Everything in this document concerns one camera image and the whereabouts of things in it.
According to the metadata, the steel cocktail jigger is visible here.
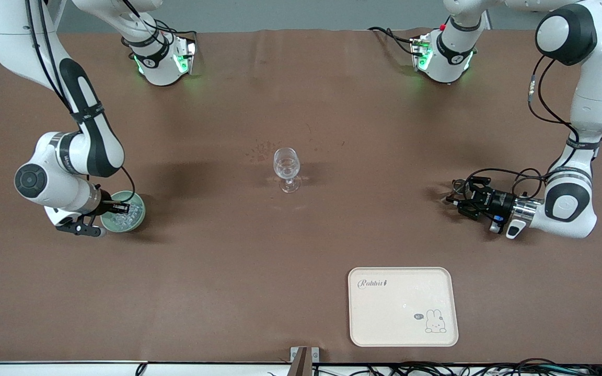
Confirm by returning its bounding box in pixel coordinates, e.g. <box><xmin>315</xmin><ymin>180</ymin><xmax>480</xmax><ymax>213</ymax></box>
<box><xmin>446</xmin><ymin>179</ymin><xmax>470</xmax><ymax>205</ymax></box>

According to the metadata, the clear ice cubes pile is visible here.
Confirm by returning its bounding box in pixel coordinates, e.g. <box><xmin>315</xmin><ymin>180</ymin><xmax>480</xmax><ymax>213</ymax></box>
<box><xmin>113</xmin><ymin>198</ymin><xmax>143</xmax><ymax>229</ymax></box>

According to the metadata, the clear wine glass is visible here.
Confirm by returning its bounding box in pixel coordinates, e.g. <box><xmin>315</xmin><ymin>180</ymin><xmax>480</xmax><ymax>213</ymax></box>
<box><xmin>273</xmin><ymin>147</ymin><xmax>302</xmax><ymax>194</ymax></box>

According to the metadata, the pale green ceramic bowl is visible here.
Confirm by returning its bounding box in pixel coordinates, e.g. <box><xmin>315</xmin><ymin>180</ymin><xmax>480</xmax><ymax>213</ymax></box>
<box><xmin>100</xmin><ymin>191</ymin><xmax>146</xmax><ymax>233</ymax></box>

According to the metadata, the cream rabbit print tray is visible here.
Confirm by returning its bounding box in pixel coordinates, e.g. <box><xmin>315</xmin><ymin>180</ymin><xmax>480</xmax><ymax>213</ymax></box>
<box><xmin>348</xmin><ymin>267</ymin><xmax>459</xmax><ymax>348</ymax></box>

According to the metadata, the brown table cover sheet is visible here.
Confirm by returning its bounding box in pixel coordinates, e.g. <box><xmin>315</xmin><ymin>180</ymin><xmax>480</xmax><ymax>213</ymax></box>
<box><xmin>0</xmin><ymin>29</ymin><xmax>602</xmax><ymax>365</ymax></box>

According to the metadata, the black cable bundle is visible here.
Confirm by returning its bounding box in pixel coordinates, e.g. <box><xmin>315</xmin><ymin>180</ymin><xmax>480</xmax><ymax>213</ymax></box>
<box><xmin>311</xmin><ymin>358</ymin><xmax>602</xmax><ymax>376</ymax></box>

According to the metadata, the black left arm base cable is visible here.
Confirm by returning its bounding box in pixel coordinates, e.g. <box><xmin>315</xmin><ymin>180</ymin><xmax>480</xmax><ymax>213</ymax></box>
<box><xmin>368</xmin><ymin>26</ymin><xmax>418</xmax><ymax>56</ymax></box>

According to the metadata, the black arm base cable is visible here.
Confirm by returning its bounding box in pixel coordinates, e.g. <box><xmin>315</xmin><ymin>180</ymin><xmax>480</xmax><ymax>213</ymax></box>
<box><xmin>368</xmin><ymin>26</ymin><xmax>418</xmax><ymax>56</ymax></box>
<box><xmin>152</xmin><ymin>20</ymin><xmax>198</xmax><ymax>43</ymax></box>

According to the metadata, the white table edge rail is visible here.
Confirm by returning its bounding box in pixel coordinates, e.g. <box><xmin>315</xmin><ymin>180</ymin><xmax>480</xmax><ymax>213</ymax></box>
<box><xmin>0</xmin><ymin>360</ymin><xmax>294</xmax><ymax>376</ymax></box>

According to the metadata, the black right arm base cable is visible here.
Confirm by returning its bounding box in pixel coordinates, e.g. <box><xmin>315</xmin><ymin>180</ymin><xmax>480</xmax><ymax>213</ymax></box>
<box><xmin>152</xmin><ymin>20</ymin><xmax>198</xmax><ymax>43</ymax></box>

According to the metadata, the grey metal mount bracket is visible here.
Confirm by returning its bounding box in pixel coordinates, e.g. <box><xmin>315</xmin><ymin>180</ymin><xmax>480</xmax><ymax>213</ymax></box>
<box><xmin>290</xmin><ymin>347</ymin><xmax>320</xmax><ymax>376</ymax></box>

